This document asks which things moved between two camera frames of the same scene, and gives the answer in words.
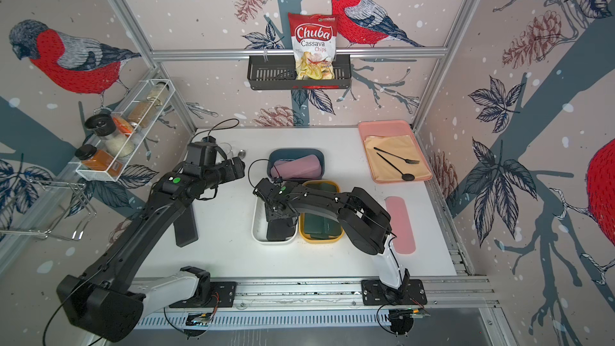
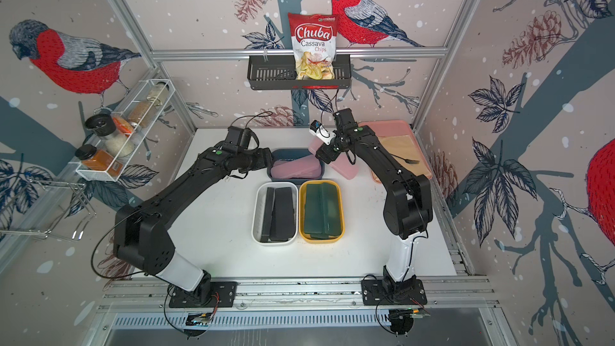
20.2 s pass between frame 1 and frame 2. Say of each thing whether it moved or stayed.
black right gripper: moved
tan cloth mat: stayed
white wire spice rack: stayed
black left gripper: moved
